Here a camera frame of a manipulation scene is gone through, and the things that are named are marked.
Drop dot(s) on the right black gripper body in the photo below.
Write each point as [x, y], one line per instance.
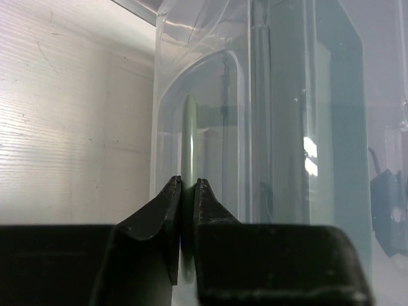
[388, 195]

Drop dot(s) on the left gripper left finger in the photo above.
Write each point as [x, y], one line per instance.
[134, 262]

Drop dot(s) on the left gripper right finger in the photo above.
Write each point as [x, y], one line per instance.
[272, 264]

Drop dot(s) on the green toolbox with clear lid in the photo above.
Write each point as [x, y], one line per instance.
[276, 104]

